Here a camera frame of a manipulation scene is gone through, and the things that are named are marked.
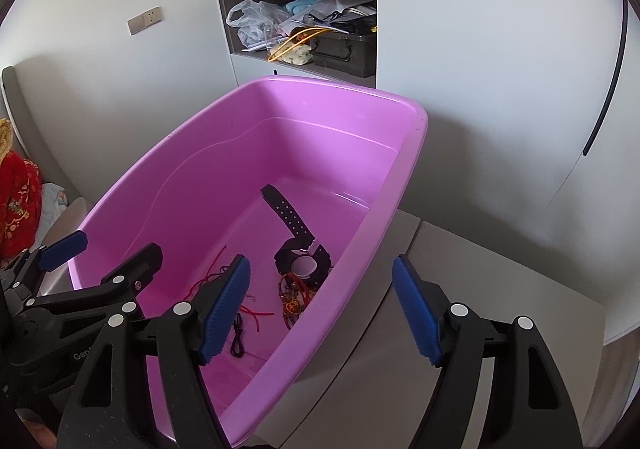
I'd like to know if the wall power socket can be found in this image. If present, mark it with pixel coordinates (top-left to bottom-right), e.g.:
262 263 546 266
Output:
127 6 164 35

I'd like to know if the black cabinet handle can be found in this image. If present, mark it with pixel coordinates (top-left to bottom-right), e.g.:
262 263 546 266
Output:
581 0 629 158

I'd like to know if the black wrist watch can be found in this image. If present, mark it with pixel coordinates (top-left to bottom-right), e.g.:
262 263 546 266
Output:
260 185 332 291

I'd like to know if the black storage case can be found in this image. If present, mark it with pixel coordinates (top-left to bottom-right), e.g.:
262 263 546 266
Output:
310 31 376 78

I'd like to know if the black cord necklace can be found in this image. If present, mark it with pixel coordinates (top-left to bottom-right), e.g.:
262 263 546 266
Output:
229 311 248 359

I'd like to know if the grey bead bracelet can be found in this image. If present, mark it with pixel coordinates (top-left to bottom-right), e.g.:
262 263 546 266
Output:
276 272 319 330

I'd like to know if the yellow cord loop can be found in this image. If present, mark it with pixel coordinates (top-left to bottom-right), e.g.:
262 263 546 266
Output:
266 26 331 64

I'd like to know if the red cord rainbow bracelet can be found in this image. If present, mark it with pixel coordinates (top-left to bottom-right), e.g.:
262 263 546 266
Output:
182 244 277 332

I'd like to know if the red patterned cloth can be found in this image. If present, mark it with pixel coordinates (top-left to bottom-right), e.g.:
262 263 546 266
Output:
0 151 42 263

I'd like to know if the pink plastic bin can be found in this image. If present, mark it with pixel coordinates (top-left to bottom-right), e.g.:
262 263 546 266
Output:
70 76 427 446

